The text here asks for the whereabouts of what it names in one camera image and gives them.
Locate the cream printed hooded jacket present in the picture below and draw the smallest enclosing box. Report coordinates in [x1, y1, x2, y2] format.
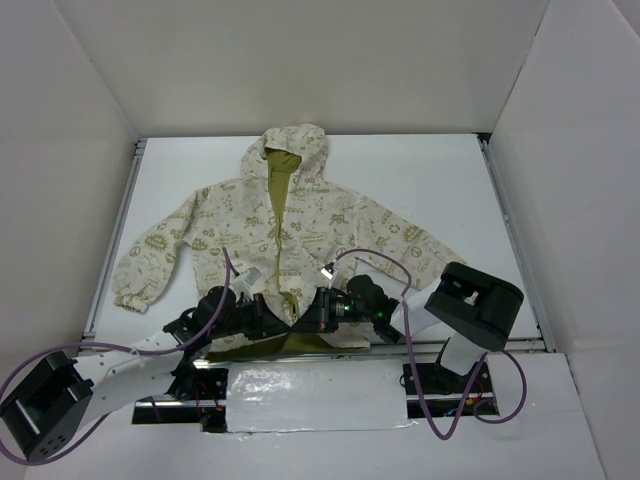
[112, 121, 471, 359]

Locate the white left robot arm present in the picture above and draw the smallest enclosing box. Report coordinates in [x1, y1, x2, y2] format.
[1, 287, 289, 465]

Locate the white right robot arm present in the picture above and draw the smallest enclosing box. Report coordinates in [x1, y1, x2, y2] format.
[292, 262, 524, 394]

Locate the olive green Snoopy t-shirt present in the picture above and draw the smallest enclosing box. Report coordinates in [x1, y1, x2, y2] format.
[204, 148, 374, 362]

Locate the white foil-edged panel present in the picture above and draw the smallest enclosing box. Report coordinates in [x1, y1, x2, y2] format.
[226, 360, 409, 433]

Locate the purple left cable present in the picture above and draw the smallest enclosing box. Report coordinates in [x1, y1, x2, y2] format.
[0, 247, 241, 464]

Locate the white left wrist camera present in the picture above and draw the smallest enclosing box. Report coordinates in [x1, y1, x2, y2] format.
[232, 267, 262, 298]

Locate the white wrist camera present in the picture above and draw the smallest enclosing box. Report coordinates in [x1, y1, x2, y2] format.
[232, 267, 262, 298]
[320, 262, 344, 289]

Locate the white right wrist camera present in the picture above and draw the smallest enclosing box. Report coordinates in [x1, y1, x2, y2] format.
[320, 262, 344, 289]

